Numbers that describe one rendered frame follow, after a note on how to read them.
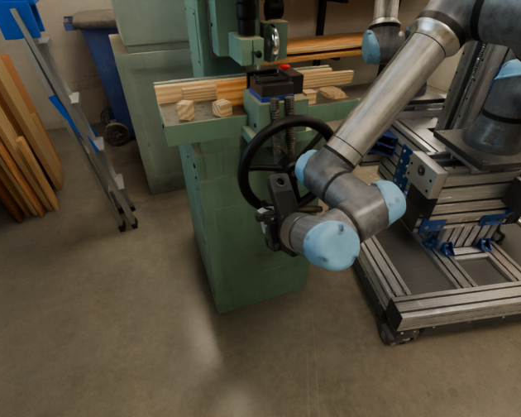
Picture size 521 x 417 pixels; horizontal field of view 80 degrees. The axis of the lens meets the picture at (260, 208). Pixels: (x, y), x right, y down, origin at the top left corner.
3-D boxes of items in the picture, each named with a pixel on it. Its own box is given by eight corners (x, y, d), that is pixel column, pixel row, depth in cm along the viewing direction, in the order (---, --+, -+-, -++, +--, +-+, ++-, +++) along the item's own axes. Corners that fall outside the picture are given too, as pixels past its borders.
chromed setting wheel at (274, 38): (272, 67, 106) (273, 26, 98) (260, 59, 115) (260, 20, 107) (280, 66, 107) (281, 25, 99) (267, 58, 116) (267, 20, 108)
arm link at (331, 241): (374, 256, 48) (329, 285, 46) (336, 241, 58) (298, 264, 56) (355, 211, 46) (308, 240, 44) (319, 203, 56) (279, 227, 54)
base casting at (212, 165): (198, 182, 95) (193, 155, 89) (172, 115, 137) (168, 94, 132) (326, 157, 107) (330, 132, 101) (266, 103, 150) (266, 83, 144)
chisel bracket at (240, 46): (241, 72, 92) (241, 40, 86) (229, 60, 102) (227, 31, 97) (265, 69, 94) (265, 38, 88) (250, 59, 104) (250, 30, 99)
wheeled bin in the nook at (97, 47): (105, 151, 260) (59, 16, 200) (100, 128, 299) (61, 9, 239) (181, 136, 283) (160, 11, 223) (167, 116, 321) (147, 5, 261)
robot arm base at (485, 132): (495, 131, 98) (511, 99, 92) (535, 154, 87) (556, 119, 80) (451, 134, 97) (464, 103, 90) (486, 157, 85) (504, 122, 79)
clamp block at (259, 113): (257, 138, 82) (257, 105, 77) (242, 120, 92) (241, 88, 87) (308, 130, 86) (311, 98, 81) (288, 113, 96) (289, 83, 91)
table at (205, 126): (172, 163, 78) (168, 141, 74) (160, 119, 101) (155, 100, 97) (374, 128, 95) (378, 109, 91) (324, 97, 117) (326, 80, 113)
